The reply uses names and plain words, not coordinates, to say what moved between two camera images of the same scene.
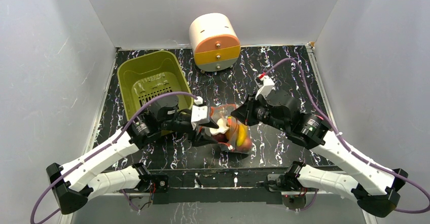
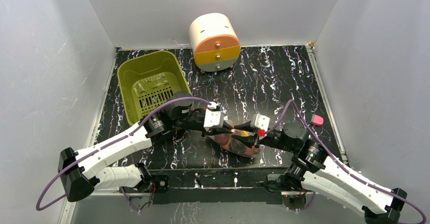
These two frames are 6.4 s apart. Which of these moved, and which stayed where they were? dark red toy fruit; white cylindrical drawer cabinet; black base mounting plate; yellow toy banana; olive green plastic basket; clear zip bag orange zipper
Moved: clear zip bag orange zipper; yellow toy banana
Stayed: black base mounting plate; white cylindrical drawer cabinet; dark red toy fruit; olive green plastic basket
